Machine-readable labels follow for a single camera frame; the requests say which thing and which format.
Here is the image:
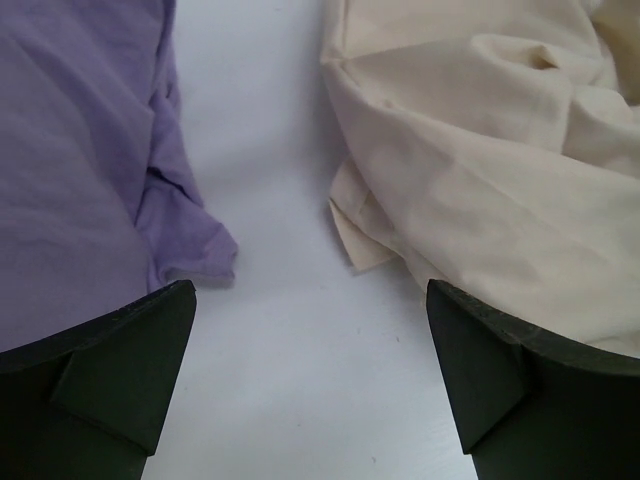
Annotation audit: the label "beige trousers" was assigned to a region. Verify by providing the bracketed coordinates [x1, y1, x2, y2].
[321, 1, 639, 356]

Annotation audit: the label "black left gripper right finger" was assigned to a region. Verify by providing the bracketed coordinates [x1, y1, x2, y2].
[426, 280, 639, 479]

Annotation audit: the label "purple t-shirt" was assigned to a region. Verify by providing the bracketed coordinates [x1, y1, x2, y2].
[1, 1, 237, 350]

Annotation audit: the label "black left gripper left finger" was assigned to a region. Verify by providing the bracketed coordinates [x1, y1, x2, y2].
[1, 280, 197, 479]

